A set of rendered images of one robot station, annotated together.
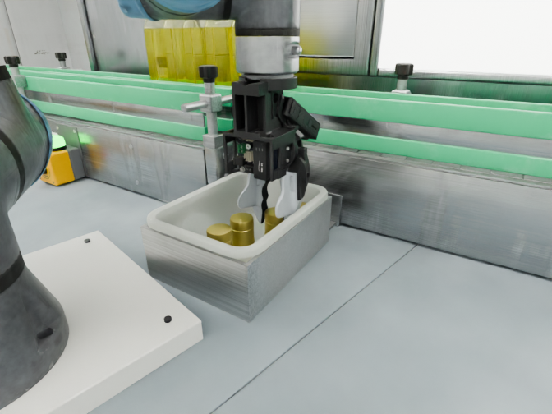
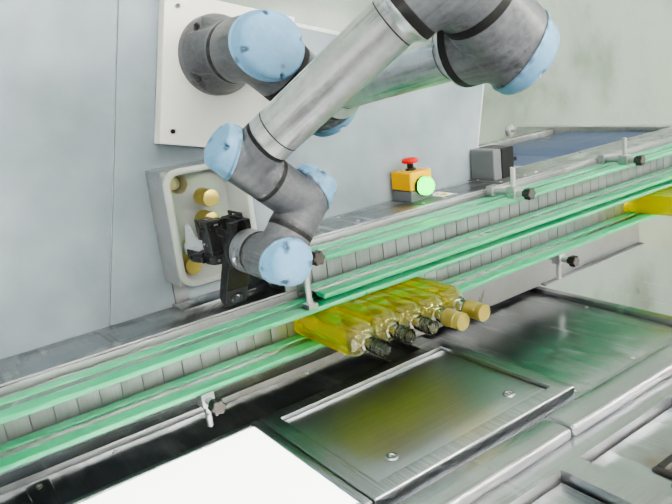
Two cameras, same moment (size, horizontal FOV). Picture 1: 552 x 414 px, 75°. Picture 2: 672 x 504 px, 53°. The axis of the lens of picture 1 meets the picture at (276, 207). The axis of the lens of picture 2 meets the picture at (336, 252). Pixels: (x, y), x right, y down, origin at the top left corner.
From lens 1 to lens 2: 1.00 m
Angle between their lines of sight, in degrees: 37
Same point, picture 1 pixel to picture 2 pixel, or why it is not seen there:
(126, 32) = (551, 327)
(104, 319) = (197, 108)
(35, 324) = (204, 77)
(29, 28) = not seen: outside the picture
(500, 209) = (70, 353)
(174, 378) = (143, 116)
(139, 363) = (159, 105)
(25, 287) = (214, 77)
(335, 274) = (134, 246)
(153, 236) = not seen: hidden behind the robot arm
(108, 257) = not seen: hidden behind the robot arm
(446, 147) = (133, 358)
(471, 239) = (75, 341)
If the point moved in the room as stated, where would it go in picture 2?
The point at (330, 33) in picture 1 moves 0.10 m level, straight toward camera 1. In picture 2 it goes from (319, 418) to (293, 380)
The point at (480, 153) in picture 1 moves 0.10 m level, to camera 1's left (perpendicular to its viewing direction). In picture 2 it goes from (108, 366) to (150, 322)
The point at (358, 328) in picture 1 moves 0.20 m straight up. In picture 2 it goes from (93, 212) to (130, 225)
